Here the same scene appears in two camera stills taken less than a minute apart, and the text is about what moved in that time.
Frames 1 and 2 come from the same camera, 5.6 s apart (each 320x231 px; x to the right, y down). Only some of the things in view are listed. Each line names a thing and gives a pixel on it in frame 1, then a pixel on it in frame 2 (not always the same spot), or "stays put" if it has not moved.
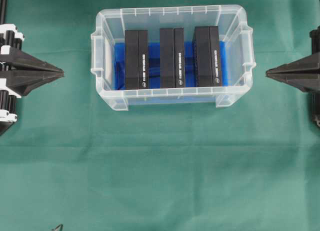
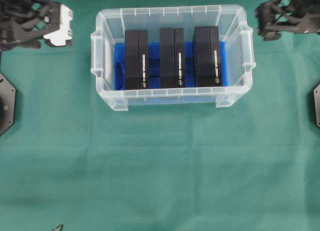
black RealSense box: x=136 y=60 stays put
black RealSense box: x=206 y=57 stays put
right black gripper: x=304 y=73 -> x=295 y=12
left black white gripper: x=21 y=82 -> x=25 y=19
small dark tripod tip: x=59 y=228 stays put
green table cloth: x=71 y=159 stays put
